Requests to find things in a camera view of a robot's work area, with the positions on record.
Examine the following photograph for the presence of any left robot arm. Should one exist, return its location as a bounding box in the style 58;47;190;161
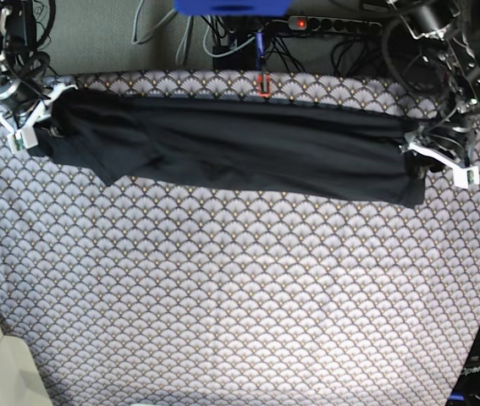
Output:
381;1;480;189

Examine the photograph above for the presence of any dark grey T-shirt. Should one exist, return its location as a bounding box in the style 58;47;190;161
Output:
30;91;426;208

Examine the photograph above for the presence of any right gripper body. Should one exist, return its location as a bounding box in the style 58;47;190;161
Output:
0;80;64;135

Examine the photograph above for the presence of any white camera bracket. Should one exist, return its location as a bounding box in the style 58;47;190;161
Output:
6;83;78;154
400;128;480;189

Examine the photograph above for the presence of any black power strip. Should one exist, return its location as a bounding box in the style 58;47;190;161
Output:
287;15;383;36

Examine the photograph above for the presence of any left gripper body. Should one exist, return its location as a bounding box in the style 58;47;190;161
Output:
408;123;477;180

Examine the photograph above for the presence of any red table clamp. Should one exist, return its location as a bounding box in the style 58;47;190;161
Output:
257;72;271;97

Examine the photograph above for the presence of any fan-patterned tablecloth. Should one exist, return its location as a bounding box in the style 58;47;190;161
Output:
0;69;480;406

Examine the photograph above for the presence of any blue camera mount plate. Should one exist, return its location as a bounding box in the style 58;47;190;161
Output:
174;0;291;16

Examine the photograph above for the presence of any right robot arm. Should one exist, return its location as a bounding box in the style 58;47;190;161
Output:
0;1;58;137

